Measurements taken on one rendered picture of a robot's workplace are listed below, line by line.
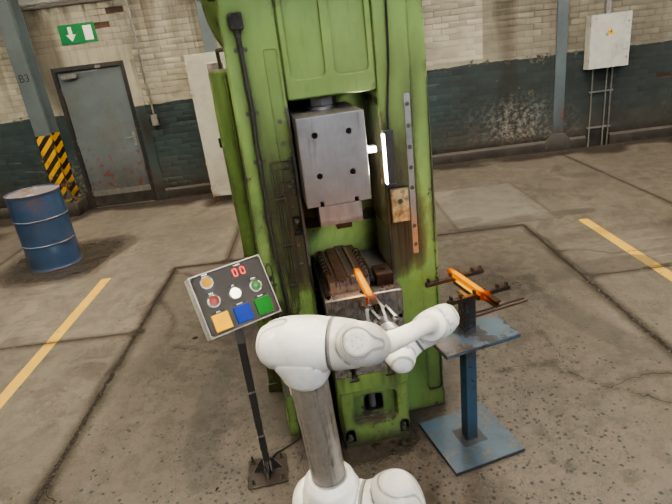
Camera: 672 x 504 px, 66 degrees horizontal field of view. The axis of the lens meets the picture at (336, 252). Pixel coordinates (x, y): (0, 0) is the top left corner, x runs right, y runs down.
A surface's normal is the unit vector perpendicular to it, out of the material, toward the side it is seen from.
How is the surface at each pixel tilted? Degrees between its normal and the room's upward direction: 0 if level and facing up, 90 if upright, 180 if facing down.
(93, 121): 90
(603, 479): 0
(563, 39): 90
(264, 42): 90
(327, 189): 90
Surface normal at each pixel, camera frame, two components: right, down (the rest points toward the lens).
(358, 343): -0.08, -0.21
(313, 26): 0.17, 0.36
